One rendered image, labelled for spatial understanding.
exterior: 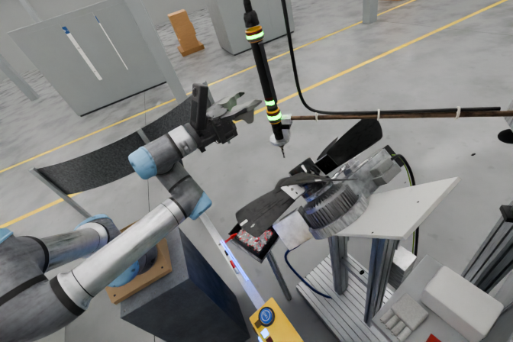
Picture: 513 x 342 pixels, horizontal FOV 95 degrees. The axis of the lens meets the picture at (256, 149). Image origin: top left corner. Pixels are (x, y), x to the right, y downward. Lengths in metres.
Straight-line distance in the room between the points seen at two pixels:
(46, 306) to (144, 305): 0.65
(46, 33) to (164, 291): 6.38
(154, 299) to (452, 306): 1.08
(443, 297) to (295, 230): 0.53
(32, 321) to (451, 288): 1.12
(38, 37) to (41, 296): 6.63
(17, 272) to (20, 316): 0.08
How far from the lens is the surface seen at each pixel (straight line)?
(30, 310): 0.66
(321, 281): 2.01
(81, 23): 6.85
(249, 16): 0.65
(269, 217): 0.93
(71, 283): 0.66
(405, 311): 1.14
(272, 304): 0.94
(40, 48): 7.13
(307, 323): 2.02
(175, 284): 1.20
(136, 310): 1.27
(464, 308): 1.10
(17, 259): 0.69
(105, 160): 2.77
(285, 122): 0.76
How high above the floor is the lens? 1.96
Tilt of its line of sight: 38 degrees down
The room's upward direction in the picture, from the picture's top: 18 degrees counter-clockwise
